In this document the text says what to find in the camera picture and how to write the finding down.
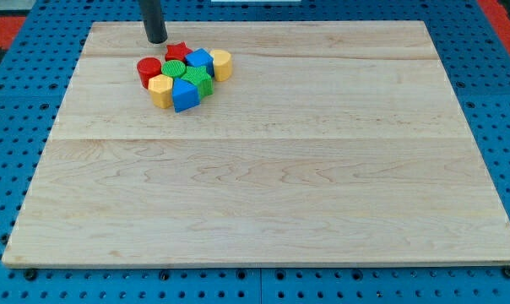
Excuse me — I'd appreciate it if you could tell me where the green cylinder block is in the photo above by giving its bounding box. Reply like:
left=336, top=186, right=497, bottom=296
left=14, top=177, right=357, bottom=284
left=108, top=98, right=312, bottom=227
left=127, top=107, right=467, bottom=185
left=161, top=60, right=187, bottom=79

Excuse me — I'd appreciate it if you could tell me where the yellow cylinder block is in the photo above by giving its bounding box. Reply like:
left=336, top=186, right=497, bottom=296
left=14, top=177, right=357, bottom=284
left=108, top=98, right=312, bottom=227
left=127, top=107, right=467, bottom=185
left=210, top=49, right=233, bottom=82

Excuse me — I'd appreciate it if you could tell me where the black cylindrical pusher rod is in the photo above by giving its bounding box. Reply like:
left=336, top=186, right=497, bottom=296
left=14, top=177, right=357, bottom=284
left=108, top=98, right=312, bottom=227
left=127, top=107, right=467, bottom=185
left=138, top=0, right=168, bottom=44

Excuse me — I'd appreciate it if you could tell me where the blue triangular block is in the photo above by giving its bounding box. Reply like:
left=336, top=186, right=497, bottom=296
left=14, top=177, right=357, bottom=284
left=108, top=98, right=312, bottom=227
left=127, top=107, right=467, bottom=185
left=171, top=79, right=200, bottom=112

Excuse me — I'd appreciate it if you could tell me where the green star block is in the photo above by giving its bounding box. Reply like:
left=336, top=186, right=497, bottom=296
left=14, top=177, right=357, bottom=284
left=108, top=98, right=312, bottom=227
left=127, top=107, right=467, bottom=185
left=181, top=66, right=214, bottom=99

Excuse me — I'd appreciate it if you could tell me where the red cylinder block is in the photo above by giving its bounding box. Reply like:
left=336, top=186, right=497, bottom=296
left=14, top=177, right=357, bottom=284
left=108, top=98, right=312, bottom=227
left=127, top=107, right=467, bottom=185
left=136, top=57, right=162, bottom=89

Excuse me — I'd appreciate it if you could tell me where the red star block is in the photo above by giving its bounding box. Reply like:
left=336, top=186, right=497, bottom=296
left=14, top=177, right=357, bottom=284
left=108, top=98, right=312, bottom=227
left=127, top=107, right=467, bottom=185
left=165, top=41, right=193, bottom=62

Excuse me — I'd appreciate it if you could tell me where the light wooden board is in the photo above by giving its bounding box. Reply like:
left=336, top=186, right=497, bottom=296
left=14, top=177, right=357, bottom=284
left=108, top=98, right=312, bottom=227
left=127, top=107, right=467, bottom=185
left=3, top=21, right=510, bottom=269

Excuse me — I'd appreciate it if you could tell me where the blue cube block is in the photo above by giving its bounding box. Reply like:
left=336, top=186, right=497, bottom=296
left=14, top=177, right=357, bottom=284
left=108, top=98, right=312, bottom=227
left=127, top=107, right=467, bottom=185
left=185, top=48, right=214, bottom=77

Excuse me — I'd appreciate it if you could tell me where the yellow hexagon block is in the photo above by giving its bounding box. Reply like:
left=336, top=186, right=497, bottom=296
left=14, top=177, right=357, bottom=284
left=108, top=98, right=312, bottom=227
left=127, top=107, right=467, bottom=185
left=148, top=74, right=173, bottom=109

